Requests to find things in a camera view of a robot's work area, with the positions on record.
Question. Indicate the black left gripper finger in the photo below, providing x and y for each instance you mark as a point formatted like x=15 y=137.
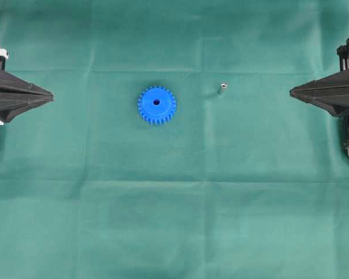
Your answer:
x=11 y=83
x=13 y=104

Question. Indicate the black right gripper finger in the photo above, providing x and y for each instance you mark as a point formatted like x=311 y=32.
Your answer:
x=335 y=105
x=334 y=81

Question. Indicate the blue plastic gear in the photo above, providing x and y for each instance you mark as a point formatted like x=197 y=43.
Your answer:
x=156 y=105

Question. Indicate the green table cloth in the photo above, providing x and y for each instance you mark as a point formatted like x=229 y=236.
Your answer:
x=248 y=184

